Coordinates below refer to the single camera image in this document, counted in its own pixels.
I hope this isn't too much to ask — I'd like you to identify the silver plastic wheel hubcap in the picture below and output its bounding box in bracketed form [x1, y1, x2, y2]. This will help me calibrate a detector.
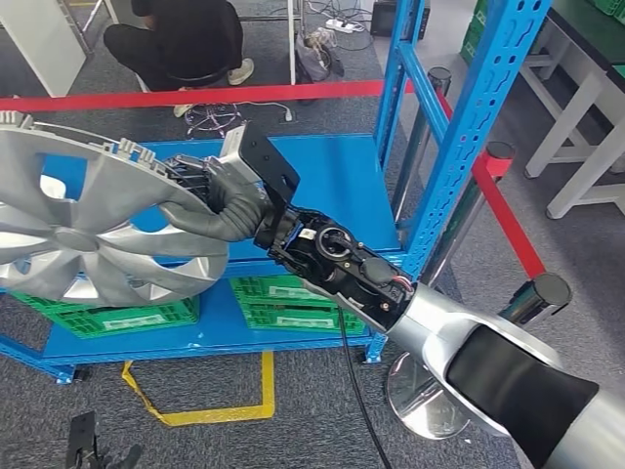
[0, 110, 231, 309]

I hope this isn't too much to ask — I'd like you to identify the yellow floor tape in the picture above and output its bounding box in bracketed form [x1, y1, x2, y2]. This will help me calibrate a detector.
[121, 351, 276, 429]

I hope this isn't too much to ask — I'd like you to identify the red barrier belt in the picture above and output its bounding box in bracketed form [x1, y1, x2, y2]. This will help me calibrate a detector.
[434, 87, 455, 121]
[0, 78, 415, 114]
[471, 158, 547, 279]

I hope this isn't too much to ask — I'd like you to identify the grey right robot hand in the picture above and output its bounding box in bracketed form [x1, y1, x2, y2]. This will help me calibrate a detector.
[158, 153, 273, 244]

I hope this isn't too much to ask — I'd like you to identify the person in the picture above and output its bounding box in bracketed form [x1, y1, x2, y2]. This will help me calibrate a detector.
[103, 0, 256, 119]

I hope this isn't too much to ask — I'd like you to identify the black round stool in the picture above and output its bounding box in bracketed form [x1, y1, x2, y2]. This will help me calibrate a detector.
[166, 64, 246, 140]

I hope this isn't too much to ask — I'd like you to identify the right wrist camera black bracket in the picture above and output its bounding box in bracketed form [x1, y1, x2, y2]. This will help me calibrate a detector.
[218, 121, 302, 250]

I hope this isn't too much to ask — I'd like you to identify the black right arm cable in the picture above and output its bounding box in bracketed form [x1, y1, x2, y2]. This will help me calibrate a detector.
[337, 307, 393, 469]

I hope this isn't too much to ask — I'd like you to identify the black box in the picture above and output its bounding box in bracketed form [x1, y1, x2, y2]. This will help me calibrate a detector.
[370, 0, 432, 40]

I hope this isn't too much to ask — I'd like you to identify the white workbench dark top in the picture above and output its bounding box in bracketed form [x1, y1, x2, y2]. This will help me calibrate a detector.
[519, 0, 625, 179]

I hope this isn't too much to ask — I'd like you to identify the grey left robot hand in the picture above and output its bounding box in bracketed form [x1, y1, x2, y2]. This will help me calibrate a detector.
[100, 443, 144, 469]

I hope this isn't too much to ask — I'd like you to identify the white table leg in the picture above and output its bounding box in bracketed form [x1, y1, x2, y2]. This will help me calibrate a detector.
[286, 0, 297, 87]

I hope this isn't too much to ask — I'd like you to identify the white workbench green top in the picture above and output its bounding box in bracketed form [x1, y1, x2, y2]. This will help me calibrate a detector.
[545, 61, 625, 222]

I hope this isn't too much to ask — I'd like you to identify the green crate stack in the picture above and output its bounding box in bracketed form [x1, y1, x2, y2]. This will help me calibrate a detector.
[459, 0, 489, 66]

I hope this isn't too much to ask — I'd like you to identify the grey bag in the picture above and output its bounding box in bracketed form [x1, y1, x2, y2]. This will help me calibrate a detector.
[295, 28, 345, 84]

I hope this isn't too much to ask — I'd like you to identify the blue metal shelf rack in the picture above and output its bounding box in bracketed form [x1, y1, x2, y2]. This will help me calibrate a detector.
[0, 0, 553, 384]

